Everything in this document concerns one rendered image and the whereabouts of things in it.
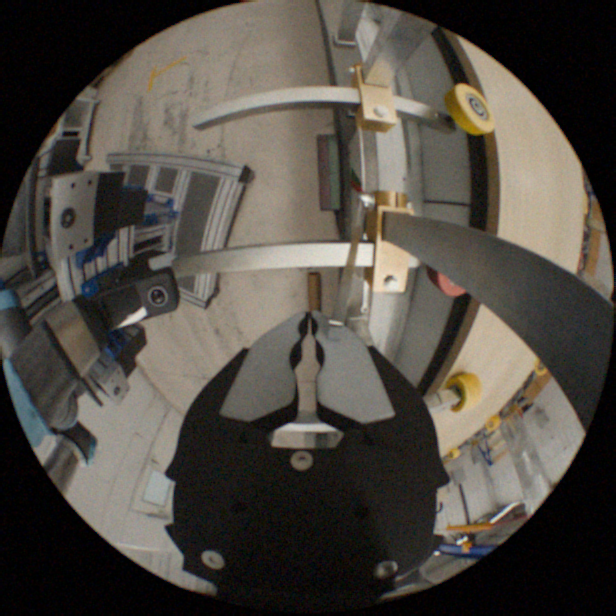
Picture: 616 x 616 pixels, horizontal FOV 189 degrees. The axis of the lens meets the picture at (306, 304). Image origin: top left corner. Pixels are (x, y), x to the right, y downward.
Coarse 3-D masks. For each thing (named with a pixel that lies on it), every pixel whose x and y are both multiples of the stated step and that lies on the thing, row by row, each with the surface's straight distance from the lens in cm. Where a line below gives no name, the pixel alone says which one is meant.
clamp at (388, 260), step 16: (384, 192) 25; (400, 192) 25; (384, 208) 24; (400, 208) 25; (368, 224) 27; (368, 240) 27; (384, 256) 25; (400, 256) 26; (368, 272) 28; (384, 272) 25; (400, 272) 26; (384, 288) 26; (400, 288) 27
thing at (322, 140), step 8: (320, 136) 42; (320, 144) 42; (320, 152) 41; (320, 160) 41; (320, 168) 40; (328, 168) 40; (320, 176) 40; (328, 176) 40; (320, 184) 40; (328, 184) 40; (328, 192) 40; (328, 200) 39
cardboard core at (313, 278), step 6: (312, 276) 108; (318, 276) 109; (312, 282) 110; (318, 282) 111; (312, 288) 111; (318, 288) 112; (312, 294) 113; (318, 294) 114; (312, 300) 115; (318, 300) 116; (312, 306) 117; (318, 306) 118
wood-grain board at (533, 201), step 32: (448, 32) 56; (480, 64) 50; (512, 96) 53; (512, 128) 44; (544, 128) 66; (512, 160) 40; (544, 160) 56; (576, 160) 103; (512, 192) 37; (544, 192) 52; (576, 192) 91; (512, 224) 37; (544, 224) 52; (576, 224) 89; (576, 256) 97; (480, 320) 38; (480, 352) 46; (512, 352) 64; (512, 384) 99; (448, 416) 71; (480, 416) 107; (448, 448) 151
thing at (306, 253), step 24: (312, 240) 26; (336, 240) 26; (360, 240) 27; (192, 264) 30; (216, 264) 28; (240, 264) 26; (264, 264) 25; (288, 264) 25; (312, 264) 24; (336, 264) 25; (360, 264) 25
